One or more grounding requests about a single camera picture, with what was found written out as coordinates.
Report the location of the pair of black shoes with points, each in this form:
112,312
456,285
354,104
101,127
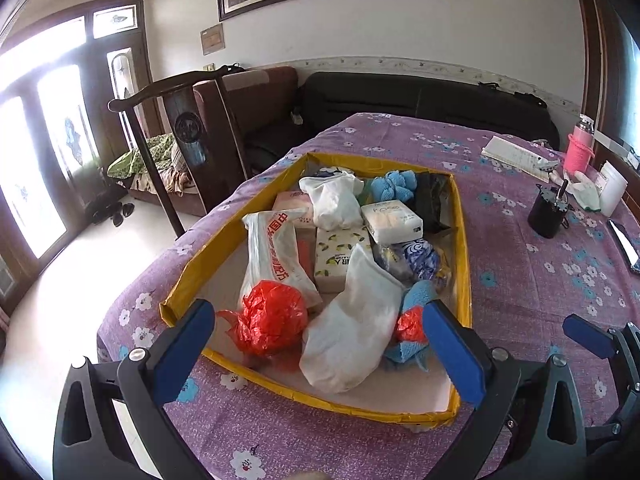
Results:
112,212

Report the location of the small wall plaque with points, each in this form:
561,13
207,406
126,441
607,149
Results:
212,39

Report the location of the large red plastic bag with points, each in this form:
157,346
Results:
270,317

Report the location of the paper booklet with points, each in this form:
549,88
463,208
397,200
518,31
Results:
510,155

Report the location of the white plastic jar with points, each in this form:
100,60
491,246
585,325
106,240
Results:
612,190

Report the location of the brown sofa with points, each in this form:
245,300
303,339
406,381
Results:
260,95

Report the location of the white terry towel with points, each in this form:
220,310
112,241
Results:
350,330

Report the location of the glass panelled door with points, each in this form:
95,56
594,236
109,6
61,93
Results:
45,135

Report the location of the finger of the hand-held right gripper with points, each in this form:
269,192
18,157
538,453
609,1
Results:
587,335

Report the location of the blue knitted cloth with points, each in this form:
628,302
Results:
395,187
415,295

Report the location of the purple floral tablecloth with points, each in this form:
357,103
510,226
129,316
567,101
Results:
525,285

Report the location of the white plastic bag red print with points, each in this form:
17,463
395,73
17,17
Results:
270,255

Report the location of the yellow cardboard box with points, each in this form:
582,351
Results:
210,255

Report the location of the pink thermos bottle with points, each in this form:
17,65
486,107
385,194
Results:
579,150

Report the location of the dark wooden pillar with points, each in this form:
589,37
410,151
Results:
605,35

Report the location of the small white printed packet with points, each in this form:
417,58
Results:
547,165

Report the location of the black smartphone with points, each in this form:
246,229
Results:
625,245

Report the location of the small white plastic bag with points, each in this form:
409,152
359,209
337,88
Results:
332,200

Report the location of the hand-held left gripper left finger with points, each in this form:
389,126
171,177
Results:
182,352

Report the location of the dark wooden chair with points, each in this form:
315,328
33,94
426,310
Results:
200,150

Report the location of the blue white patterned bag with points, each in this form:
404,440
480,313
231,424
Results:
415,260

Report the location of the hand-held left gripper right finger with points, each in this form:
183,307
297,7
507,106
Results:
452,352

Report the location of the white glove green cuff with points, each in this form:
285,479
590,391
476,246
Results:
585,192

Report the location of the black leather sofa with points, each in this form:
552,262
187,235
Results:
400,105

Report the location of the black plastic bag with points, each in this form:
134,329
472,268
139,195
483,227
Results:
432,200

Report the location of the lemon print tissue pack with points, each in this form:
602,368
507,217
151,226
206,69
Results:
340,260

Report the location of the black cup with metal tool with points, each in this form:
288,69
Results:
547,210

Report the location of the green patterned blanket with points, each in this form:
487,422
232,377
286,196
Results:
145,160

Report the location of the white tissue pack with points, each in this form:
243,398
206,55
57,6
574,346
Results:
392,222

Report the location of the pink tissue pack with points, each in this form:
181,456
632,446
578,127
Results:
292,207

